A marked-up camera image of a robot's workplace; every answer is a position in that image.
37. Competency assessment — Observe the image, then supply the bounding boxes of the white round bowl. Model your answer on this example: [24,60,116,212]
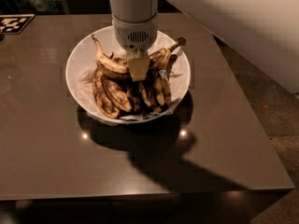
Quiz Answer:
[65,26,191,126]

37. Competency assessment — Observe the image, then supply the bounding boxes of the black white fiducial marker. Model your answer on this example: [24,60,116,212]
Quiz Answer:
[0,14,35,35]

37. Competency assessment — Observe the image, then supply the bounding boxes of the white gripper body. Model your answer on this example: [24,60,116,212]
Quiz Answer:
[112,16,158,50]

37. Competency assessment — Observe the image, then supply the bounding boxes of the leftmost spotted banana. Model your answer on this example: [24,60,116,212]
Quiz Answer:
[93,68,121,119]

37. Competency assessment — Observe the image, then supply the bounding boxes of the spotted ripe banana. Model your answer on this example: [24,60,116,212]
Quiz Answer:
[92,35,186,81]

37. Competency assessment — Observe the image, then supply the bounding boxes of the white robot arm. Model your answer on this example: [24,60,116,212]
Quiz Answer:
[109,0,299,93]

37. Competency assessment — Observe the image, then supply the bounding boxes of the banana with blue sticker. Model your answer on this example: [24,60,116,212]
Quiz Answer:
[152,53,178,108]

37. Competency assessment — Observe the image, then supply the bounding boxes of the small middle spotted banana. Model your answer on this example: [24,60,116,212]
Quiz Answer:
[126,83,141,113]

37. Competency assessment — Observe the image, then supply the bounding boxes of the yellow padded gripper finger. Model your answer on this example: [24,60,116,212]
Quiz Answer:
[126,49,150,81]

